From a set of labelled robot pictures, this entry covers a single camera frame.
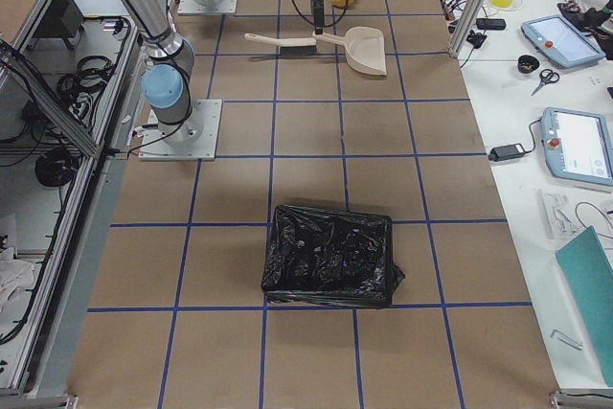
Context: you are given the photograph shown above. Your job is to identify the beige hand brush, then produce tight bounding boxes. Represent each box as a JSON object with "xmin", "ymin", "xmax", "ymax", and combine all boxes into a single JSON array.
[{"xmin": 244, "ymin": 34, "xmax": 317, "ymax": 51}]

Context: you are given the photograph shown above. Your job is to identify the beige plastic dustpan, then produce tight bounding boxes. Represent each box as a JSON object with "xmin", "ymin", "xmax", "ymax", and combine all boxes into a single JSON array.
[{"xmin": 312, "ymin": 27, "xmax": 387, "ymax": 76}]

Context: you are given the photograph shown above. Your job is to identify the bin with black bag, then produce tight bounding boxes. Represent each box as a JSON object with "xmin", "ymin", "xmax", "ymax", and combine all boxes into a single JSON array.
[{"xmin": 261, "ymin": 205, "xmax": 405, "ymax": 308}]

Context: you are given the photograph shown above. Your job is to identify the small black bowl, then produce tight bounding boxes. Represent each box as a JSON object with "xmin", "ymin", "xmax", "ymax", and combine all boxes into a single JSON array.
[{"xmin": 516, "ymin": 55, "xmax": 540, "ymax": 75}]

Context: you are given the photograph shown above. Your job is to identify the black scissors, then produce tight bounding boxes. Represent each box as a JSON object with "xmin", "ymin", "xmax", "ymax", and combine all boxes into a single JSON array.
[{"xmin": 531, "ymin": 68, "xmax": 560, "ymax": 97}]

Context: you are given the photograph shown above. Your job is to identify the black power adapter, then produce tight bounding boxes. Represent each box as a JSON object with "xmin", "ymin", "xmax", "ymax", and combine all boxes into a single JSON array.
[{"xmin": 488, "ymin": 143, "xmax": 527, "ymax": 162}]

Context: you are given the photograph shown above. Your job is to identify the teal folder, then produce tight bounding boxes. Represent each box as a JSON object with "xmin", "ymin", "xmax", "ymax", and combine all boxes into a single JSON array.
[{"xmin": 556, "ymin": 226, "xmax": 612, "ymax": 387}]

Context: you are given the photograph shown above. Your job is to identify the white crumpled cloth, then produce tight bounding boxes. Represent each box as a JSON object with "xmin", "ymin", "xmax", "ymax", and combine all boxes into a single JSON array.
[{"xmin": 0, "ymin": 247, "xmax": 34, "ymax": 308}]

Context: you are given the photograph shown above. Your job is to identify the allen key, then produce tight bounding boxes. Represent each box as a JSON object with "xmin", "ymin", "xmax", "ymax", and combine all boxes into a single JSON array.
[{"xmin": 550, "ymin": 329, "xmax": 583, "ymax": 351}]

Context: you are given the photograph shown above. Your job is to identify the aluminium frame post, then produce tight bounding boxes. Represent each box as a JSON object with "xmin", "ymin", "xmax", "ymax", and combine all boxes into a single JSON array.
[{"xmin": 448, "ymin": 0, "xmax": 510, "ymax": 58}]

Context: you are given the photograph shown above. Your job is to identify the teach pendant near post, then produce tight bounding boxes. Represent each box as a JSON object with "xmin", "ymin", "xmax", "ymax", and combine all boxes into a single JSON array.
[{"xmin": 521, "ymin": 15, "xmax": 605, "ymax": 68}]

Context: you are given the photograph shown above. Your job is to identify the coiled black cables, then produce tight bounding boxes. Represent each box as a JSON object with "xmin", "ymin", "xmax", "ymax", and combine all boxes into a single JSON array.
[{"xmin": 57, "ymin": 55, "xmax": 112, "ymax": 103}]

